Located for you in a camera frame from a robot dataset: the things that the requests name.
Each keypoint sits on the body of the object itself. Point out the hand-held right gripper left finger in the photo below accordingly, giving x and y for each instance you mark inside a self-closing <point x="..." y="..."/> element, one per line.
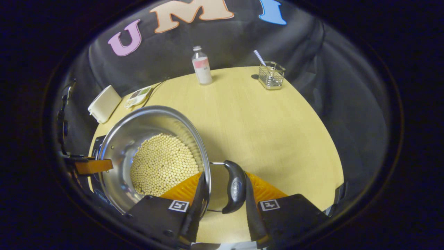
<point x="196" y="218"/>

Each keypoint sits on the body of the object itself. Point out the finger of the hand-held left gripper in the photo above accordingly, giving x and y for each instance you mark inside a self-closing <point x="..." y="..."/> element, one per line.
<point x="93" y="166"/>

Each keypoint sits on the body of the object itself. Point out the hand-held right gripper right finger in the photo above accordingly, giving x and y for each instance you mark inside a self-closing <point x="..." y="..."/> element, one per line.
<point x="252" y="215"/>

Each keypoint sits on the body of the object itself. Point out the stainless steel pot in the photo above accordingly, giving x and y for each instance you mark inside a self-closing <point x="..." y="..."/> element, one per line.
<point x="118" y="149"/>

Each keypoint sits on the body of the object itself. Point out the white toaster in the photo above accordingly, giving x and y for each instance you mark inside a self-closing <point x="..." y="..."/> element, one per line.
<point x="104" y="104"/>

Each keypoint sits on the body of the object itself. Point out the pile of soybeans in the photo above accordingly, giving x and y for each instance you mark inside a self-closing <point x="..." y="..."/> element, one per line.
<point x="159" y="163"/>

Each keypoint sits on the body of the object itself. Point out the white divided dish of beans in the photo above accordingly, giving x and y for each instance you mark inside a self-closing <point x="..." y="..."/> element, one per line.
<point x="138" y="96"/>

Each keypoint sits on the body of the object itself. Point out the clear glass holder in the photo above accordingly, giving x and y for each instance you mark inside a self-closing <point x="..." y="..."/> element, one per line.
<point x="272" y="78"/>

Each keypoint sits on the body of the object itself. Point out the clear bottle with pink label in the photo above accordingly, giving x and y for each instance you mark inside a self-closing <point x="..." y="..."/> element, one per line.
<point x="202" y="69"/>

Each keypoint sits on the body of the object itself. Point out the white straw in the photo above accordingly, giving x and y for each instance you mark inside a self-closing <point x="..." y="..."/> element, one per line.
<point x="259" y="57"/>

